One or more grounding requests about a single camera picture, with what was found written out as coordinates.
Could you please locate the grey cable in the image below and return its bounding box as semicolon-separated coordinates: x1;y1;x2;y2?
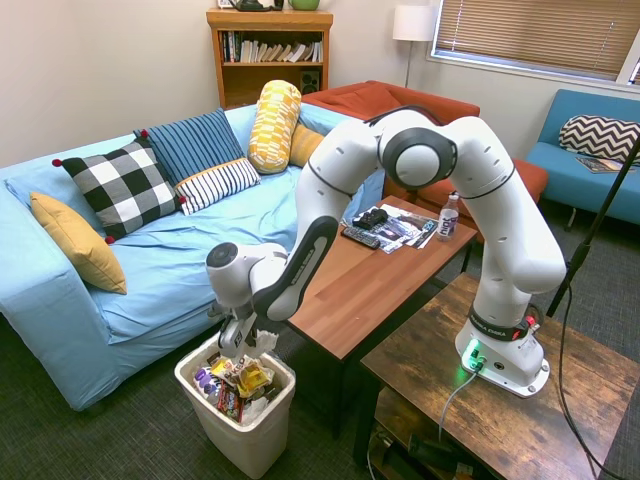
438;372;482;444

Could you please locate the black camera stand pole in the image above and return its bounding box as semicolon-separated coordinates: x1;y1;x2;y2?
546;148;640;319

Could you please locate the brown wooden window blind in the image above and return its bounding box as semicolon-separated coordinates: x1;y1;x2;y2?
433;0;632;81

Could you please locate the mustard yellow throw pillow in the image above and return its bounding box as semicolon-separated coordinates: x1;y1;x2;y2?
28;191;128;296
288;123;327;169

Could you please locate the wooden bookshelf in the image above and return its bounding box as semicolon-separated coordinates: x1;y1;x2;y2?
205;7;335;111

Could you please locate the white navy striped pillow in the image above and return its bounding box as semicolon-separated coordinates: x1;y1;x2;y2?
174;156;262;216

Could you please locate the black power adapter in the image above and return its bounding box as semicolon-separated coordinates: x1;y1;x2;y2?
407;432;467;470

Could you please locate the beige plastic trash bin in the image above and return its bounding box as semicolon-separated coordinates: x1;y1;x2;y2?
173;333;297;480

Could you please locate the white tissue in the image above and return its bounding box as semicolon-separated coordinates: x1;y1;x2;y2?
253;327;279;359

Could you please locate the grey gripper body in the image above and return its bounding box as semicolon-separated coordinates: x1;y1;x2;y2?
217;305;251;359

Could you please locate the black remote control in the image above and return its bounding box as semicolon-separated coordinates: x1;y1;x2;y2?
340;225;382;251

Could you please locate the black white checkered pillow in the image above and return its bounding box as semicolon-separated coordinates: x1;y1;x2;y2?
51;128;187;245

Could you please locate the reddish wooden coffee table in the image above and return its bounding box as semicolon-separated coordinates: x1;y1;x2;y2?
287;194;480;437

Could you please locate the red black connector plug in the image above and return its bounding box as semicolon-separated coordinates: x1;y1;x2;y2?
519;309;545;335

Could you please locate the white shade floor lamp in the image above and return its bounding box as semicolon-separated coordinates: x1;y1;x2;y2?
392;4;439;90

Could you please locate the yellow patterned bolster pillow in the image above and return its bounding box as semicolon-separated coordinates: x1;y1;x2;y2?
246;79;303;175

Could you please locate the dark photo cover magazine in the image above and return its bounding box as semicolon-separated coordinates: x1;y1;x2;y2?
372;202;427;255

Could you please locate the clear plastic drink bottle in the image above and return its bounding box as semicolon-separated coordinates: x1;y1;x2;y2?
436;192;462;243

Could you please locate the red candy wrapper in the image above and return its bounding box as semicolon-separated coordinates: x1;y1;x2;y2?
217;387;246;424

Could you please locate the magazine with dark cover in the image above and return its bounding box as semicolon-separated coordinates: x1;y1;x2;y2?
574;156;637;175

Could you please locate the black game controller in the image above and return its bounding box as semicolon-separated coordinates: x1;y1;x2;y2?
352;208;390;231

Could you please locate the magazine with blue print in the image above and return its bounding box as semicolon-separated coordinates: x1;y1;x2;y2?
407;212;439;249

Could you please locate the yellow chip bag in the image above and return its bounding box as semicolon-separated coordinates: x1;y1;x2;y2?
209;355;276;397

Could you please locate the teal blue couch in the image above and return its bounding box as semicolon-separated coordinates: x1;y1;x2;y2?
524;88;640;226

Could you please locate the white window frame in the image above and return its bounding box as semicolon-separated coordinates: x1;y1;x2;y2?
424;0;640;94

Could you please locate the light blue sofa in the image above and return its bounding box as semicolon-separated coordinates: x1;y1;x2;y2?
0;104;387;412

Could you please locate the black cable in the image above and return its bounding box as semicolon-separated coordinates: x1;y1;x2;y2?
557;279;624;480

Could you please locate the white crumpled paper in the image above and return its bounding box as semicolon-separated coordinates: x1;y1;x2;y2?
242;394;281;427

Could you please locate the blue striped pillow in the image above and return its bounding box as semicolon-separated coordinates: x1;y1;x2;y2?
132;107;247;187

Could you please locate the purple snack wrapper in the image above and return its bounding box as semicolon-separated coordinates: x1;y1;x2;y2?
193;367;224;401

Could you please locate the orange armchair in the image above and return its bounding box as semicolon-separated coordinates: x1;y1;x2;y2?
301;79;550;246

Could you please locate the rustic brown side table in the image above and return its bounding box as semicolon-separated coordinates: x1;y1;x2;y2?
352;272;640;480

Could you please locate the black white chevron pillow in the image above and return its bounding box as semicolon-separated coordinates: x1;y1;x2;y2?
558;113;640;166

